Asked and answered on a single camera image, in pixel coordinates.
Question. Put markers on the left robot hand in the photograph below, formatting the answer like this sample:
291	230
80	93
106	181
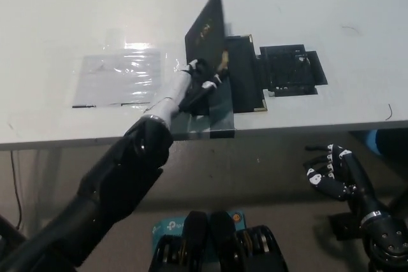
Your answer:
178	90

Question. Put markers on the teal tp-link box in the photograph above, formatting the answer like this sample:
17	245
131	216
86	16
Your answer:
167	225

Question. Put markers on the black diary with gold corners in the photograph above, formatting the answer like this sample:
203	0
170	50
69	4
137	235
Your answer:
205	30

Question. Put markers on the blue object under desk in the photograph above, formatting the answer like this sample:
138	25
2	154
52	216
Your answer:
372	141

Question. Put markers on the black floor tape patch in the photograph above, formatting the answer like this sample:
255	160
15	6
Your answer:
345	227

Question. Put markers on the black tape patch on desk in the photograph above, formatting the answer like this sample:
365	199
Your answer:
287	68

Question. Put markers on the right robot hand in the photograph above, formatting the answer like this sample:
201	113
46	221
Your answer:
358	179

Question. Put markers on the clear plastic sheet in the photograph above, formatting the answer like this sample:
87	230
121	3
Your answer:
118	77

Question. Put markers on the grey duct tape strip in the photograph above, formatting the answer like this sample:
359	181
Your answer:
223	116

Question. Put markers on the thin black thread hook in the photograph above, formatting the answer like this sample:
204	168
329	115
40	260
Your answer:
389	112

